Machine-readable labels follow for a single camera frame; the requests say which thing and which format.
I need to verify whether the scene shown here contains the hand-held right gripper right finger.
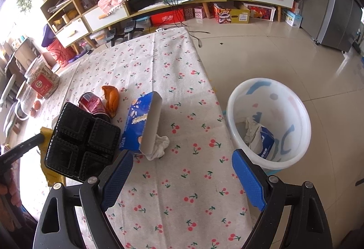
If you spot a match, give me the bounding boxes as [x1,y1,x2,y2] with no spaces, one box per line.
[232,149,333,249]

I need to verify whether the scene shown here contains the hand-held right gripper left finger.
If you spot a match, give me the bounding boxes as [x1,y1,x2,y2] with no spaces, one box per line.
[34,149,134,249]

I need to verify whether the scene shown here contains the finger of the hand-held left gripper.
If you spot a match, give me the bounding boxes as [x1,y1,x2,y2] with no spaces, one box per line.
[0,135,45,173]

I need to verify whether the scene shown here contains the white tissue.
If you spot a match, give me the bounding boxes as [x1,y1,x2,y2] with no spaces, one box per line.
[146,135,170,161]
[244,117,264,150]

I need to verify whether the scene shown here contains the black plastic cookie tray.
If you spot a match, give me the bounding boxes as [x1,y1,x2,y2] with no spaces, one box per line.
[45,102,122,182]

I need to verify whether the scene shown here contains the blue cookie box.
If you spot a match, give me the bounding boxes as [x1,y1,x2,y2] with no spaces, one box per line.
[119,91,163,153]

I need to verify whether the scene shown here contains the white plastic bin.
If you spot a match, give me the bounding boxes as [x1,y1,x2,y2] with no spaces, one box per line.
[226,77,312,170]

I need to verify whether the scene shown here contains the red soda can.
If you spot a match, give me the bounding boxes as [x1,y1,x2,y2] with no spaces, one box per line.
[78,92,112,122]

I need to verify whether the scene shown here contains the orange peel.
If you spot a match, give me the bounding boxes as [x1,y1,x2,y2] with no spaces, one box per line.
[101,85,120,118]

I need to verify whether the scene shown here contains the person's left hand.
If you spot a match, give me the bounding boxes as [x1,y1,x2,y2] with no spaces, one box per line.
[0,173,23,208]

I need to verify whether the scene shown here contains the blue and white packet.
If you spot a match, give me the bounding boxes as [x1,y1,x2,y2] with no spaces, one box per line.
[257,126,276,159]

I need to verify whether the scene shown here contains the seed jar with red label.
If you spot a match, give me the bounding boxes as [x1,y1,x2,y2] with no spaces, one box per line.
[24,58,61,99]

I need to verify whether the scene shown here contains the cardboard box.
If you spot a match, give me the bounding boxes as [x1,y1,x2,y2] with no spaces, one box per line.
[13,38,41,68]

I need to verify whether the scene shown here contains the red bag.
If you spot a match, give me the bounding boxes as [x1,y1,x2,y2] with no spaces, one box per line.
[46,38,78,68]

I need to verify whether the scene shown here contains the purple container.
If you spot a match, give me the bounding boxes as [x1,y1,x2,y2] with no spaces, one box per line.
[41,24,56,48]

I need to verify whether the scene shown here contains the cherry print tablecloth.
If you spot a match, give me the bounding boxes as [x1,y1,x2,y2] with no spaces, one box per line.
[17,28,254,249]

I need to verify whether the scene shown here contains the black dumbbell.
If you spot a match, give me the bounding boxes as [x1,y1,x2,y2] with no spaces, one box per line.
[106,28,118,48]
[124,20,138,39]

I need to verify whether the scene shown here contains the tall wooden shelf unit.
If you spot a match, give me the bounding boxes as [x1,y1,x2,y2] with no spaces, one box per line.
[40,0,99,50]

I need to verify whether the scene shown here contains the colourful printed carton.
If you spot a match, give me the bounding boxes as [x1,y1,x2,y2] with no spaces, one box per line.
[213,3,251,24]

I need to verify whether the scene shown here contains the blue and white box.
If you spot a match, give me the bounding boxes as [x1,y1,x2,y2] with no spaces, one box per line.
[283,8,304,28]

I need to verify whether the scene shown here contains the flat red box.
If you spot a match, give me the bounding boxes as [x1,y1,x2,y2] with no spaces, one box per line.
[150,8,186,25]

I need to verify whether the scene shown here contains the white crate with red items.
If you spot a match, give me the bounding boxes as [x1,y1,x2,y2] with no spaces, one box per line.
[243,2,278,22]

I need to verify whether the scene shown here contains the grey refrigerator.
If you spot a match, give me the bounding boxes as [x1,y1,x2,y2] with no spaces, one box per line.
[299,0,364,53]

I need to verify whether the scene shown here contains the black cable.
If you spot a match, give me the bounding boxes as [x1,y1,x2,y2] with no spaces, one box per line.
[187,29,211,48]

